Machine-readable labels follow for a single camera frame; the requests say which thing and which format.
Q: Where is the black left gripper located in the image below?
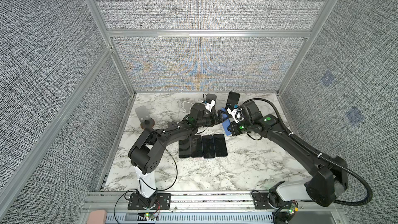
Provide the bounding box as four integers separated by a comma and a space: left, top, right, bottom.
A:
196, 110, 230, 128

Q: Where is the teal-edged smartphone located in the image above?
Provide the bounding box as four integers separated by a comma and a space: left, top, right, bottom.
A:
190, 135, 203, 158

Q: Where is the black smartphone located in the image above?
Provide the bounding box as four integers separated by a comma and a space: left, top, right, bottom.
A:
225, 91, 240, 110
220, 108, 232, 136
213, 134, 228, 157

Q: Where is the blue-edged smartphone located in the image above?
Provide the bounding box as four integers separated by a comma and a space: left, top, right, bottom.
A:
202, 135, 216, 159

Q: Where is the pink-edged smartphone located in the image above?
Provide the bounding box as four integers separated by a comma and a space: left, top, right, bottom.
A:
178, 139, 191, 159

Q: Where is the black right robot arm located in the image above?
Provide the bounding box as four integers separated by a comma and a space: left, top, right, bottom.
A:
228, 99, 348, 207

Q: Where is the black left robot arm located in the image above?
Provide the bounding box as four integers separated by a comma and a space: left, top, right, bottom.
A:
128, 103, 228, 199

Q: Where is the white folding phone stand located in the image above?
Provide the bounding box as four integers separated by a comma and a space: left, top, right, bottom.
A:
182, 101, 193, 114

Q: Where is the wooden round-base phone stand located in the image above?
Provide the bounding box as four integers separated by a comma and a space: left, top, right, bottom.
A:
205, 93, 217, 104

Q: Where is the grey stand with wooden base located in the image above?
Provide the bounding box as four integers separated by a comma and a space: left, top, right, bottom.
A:
135, 106, 155, 130

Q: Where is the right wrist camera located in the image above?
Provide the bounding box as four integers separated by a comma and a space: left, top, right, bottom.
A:
227, 105, 244, 123

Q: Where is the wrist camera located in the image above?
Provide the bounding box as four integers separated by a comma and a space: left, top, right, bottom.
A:
227, 105, 244, 123
204, 99, 216, 113

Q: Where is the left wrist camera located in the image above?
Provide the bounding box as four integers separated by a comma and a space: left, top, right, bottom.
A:
204, 99, 216, 113

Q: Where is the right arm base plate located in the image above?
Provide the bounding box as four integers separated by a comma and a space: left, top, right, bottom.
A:
250, 190, 299, 209

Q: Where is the aluminium front rail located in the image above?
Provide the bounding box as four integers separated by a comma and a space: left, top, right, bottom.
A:
79, 190, 347, 224

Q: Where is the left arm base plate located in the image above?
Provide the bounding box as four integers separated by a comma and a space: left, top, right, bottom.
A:
126, 192, 172, 211

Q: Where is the black corrugated cable conduit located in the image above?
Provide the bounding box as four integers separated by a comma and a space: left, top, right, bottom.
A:
239, 97, 373, 206

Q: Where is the pink object at rail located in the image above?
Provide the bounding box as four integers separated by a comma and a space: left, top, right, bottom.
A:
86, 209, 107, 224

